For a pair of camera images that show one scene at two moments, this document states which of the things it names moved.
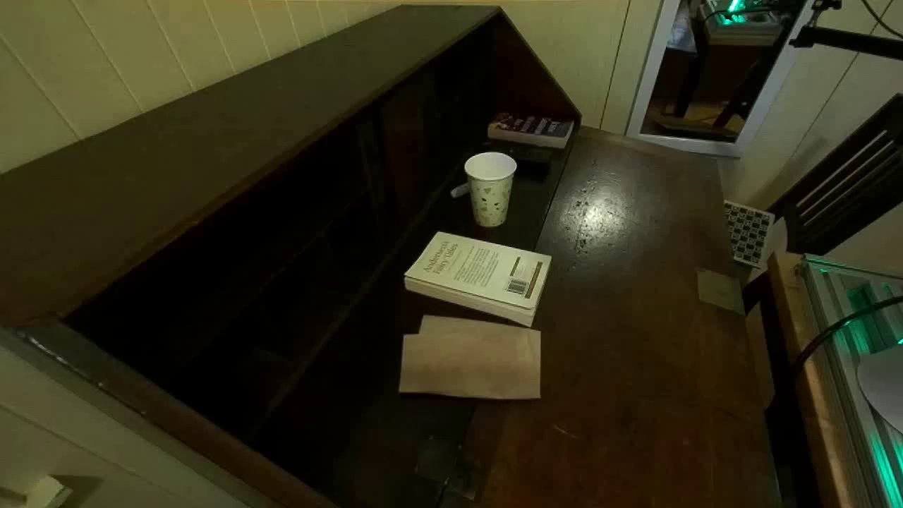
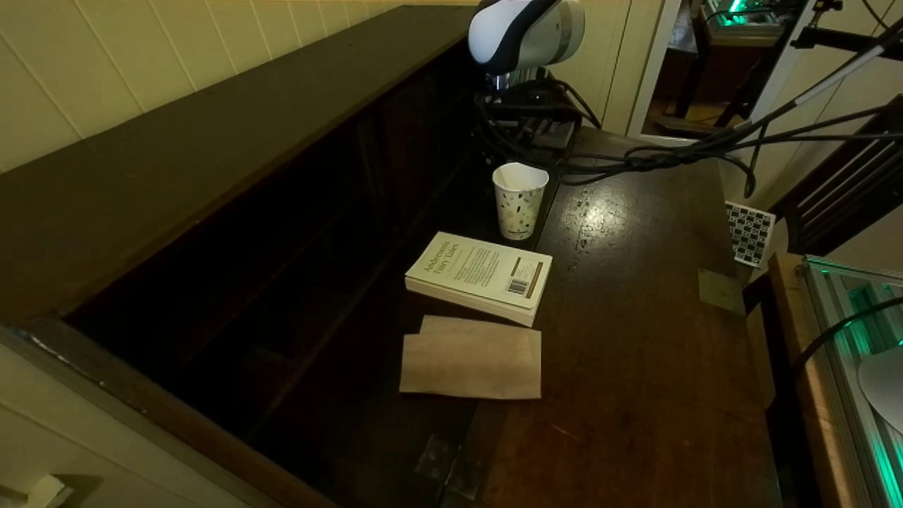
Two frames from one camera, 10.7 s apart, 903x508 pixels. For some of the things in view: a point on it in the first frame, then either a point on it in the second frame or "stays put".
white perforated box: [747, 233] stays put
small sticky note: [722, 291] stays put
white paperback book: [495, 281] stays put
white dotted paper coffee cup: [492, 178] → [519, 192]
